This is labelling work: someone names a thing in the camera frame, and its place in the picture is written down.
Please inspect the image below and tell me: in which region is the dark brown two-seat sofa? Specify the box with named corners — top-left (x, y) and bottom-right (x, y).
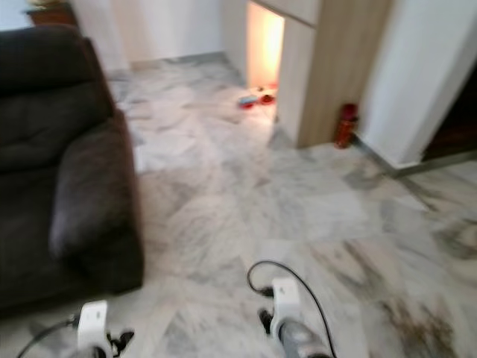
top-left (0, 24), bottom-right (147, 315)

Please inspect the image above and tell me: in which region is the red canister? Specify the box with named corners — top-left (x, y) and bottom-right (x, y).
top-left (335, 102), bottom-right (360, 149)

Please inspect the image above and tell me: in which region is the yellow green potted plant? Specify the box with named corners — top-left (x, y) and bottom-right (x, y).
top-left (30, 0), bottom-right (72, 11)

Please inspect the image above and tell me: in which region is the light wood cabinet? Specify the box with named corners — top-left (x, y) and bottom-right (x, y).
top-left (224, 0), bottom-right (396, 148)

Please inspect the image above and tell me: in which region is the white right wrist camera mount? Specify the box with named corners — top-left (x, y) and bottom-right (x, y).
top-left (271, 277), bottom-right (303, 323)

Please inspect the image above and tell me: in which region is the red pet bowl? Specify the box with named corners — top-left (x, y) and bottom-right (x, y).
top-left (257, 87), bottom-right (277, 106)

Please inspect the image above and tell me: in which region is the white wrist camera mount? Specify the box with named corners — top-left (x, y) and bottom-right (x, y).
top-left (78, 300), bottom-right (111, 351)
top-left (271, 277), bottom-right (303, 323)

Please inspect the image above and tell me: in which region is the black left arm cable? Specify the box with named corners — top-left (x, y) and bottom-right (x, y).
top-left (16, 316), bottom-right (82, 358)

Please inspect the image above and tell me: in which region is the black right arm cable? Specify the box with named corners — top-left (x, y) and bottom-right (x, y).
top-left (247, 260), bottom-right (338, 358)

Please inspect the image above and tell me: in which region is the blue pet bowl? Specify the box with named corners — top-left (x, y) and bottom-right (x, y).
top-left (238, 94), bottom-right (259, 111)

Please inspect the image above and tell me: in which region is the brown wooden stand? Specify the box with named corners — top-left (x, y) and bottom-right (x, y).
top-left (27, 6), bottom-right (80, 28)

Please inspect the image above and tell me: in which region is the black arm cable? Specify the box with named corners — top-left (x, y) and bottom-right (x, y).
top-left (247, 260), bottom-right (338, 358)
top-left (16, 316), bottom-right (82, 358)

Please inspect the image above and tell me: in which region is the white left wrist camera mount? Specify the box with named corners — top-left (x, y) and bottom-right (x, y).
top-left (78, 300), bottom-right (111, 351)

